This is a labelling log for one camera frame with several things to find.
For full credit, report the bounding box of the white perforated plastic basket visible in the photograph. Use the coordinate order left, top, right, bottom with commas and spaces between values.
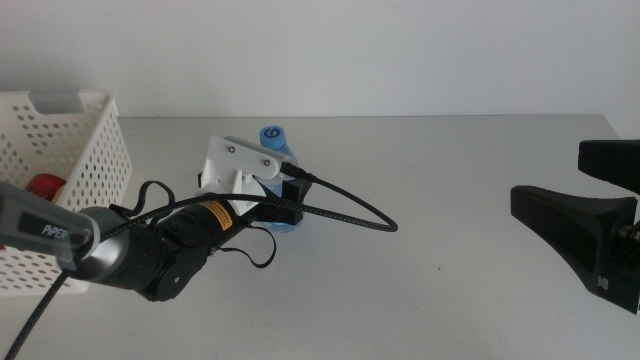
0, 89, 134, 294

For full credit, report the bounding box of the clear water bottle blue cap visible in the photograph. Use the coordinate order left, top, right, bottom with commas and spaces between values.
258, 125, 305, 235

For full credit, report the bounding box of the thin black cable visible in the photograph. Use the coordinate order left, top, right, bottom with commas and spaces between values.
108, 180, 177, 222
218, 223, 278, 269

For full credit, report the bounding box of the red soda can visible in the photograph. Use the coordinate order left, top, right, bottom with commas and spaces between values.
24, 173, 68, 202

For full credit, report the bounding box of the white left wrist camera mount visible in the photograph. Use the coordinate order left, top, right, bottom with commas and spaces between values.
194, 134, 288, 218

